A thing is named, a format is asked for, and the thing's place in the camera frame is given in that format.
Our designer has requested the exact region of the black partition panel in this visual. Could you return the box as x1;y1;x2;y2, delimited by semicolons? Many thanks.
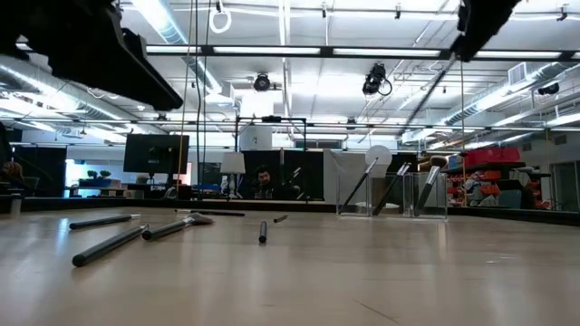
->
237;149;325;202

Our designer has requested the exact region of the large red bin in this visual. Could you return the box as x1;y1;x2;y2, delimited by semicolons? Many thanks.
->
465;146;522;168

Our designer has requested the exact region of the brown-bristle fan makeup brush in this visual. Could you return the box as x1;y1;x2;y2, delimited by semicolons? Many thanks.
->
140;212;216;242

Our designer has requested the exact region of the white table lamp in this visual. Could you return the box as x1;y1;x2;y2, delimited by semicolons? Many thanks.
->
219;151;247;200

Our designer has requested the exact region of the white sign box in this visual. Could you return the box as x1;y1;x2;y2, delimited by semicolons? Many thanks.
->
238;125;275;152

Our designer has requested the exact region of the black ceiling camera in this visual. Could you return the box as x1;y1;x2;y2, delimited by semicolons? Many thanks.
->
537;81;561;97

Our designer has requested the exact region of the black TV monitor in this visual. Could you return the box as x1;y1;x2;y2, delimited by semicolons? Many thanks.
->
122;132;191;176

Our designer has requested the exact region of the black tripod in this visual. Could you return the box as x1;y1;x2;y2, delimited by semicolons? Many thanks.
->
281;165;305;201

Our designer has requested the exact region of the white hanging sheet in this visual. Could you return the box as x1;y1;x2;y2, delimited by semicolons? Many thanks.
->
322;148;369;206

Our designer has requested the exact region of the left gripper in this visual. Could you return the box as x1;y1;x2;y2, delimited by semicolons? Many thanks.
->
0;0;185;113

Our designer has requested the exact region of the long black makeup brush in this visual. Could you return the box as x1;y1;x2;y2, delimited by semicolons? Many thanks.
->
72;223;150;268

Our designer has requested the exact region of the shelf with orange bins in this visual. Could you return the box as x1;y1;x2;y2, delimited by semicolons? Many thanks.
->
446;161;553;210

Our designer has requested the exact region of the clear acrylic brush organizer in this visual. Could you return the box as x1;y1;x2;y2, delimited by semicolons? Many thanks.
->
335;170;450;222

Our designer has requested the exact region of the person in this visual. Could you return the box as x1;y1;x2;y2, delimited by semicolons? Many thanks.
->
1;160;24;183
250;164;278;201

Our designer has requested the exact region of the black overhead camera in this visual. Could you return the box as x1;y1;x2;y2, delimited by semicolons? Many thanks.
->
361;62;392;97

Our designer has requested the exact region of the black cabinet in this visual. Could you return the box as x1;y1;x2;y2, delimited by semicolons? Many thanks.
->
13;145;69;198

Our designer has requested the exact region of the large powder brush silver ferrule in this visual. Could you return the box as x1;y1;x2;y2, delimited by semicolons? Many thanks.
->
413;155;450;217

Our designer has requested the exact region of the black rack frame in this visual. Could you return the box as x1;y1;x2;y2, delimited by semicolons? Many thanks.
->
233;114;309;153

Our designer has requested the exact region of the black hanging cable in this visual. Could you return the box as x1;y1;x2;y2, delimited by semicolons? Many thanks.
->
201;0;212;201
195;0;202;201

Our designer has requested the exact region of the blue planter box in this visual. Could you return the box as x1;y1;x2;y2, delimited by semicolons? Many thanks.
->
78;168;122;189

